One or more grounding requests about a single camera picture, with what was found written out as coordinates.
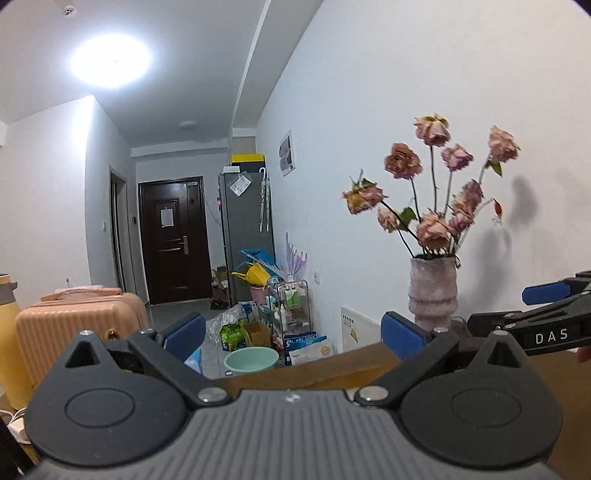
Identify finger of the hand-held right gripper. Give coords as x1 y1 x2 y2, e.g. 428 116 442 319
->
523 271 591 306
466 310 525 341

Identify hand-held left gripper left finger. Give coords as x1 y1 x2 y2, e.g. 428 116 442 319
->
53 311 232 407

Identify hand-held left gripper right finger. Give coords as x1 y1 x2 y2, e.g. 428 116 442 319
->
353 311 532 409

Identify green snack bag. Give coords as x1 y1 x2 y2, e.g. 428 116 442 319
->
219 318 247 352

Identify pink textured vase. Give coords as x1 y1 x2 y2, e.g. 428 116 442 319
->
409 254 459 332

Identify stacked cartons by door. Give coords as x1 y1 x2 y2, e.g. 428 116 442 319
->
211 265 230 301

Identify open brown cardboard carton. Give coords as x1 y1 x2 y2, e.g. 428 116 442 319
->
242 322 273 348

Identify green plastic basin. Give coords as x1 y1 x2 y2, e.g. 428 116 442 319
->
224 347 280 377

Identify dark brown entrance door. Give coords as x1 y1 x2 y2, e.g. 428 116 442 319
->
137 176 214 305

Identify yellow watering can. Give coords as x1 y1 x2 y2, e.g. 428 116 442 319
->
231 261 273 287

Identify blue and white carton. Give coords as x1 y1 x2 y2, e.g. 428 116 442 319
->
283 332 334 365

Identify blue folded stool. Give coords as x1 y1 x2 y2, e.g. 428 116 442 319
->
238 248 278 278

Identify dried pink rose bouquet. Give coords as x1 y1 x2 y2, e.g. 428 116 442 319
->
342 113 522 268

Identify grey refrigerator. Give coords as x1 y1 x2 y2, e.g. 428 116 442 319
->
218 168 276 308

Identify pink ribbed suitcase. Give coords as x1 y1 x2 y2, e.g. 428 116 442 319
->
15 286 149 393

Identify purple decorative plant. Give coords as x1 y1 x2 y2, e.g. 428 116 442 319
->
285 232 308 280

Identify white folded umbrella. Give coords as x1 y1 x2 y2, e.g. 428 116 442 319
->
259 167 271 233

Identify yellow thermos jug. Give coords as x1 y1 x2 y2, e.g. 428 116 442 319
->
0 272 35 411

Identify yellow box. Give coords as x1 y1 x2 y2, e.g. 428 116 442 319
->
231 153 266 172

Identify round ceiling light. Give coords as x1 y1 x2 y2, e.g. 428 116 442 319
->
69 34 152 89

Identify wire cart with bottles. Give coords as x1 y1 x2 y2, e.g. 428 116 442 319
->
261 279 311 344

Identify side doorway frame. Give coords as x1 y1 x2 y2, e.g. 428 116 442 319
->
109 166 130 292

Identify framed wall picture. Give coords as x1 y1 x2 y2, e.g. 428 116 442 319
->
278 129 295 176

